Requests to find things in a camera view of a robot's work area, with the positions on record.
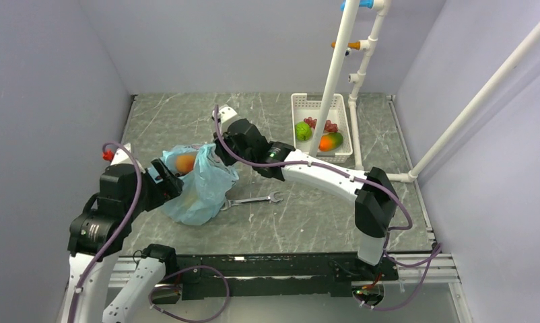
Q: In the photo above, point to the light blue cartoon plastic bag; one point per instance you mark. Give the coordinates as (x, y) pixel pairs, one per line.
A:
(204, 188)

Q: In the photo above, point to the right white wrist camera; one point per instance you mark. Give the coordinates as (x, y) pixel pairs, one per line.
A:
(225, 116)

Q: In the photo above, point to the green fake fruit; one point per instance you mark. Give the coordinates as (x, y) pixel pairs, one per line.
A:
(302, 131)

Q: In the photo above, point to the silver open-end wrench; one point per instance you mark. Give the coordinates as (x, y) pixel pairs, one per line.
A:
(270, 198)

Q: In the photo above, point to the orange green fake mango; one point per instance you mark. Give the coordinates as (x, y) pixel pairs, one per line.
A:
(330, 141)

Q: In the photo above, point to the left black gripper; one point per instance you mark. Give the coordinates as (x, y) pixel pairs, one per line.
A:
(169, 187)

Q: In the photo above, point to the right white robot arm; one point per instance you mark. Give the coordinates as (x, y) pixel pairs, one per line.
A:
(372, 195)

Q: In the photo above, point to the orange red fake peach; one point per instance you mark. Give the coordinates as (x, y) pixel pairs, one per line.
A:
(185, 163)

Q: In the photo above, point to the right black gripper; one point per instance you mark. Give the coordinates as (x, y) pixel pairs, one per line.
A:
(222, 151)

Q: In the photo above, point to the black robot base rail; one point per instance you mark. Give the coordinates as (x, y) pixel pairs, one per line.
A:
(331, 273)

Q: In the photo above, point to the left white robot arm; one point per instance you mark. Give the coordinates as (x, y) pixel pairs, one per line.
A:
(96, 239)

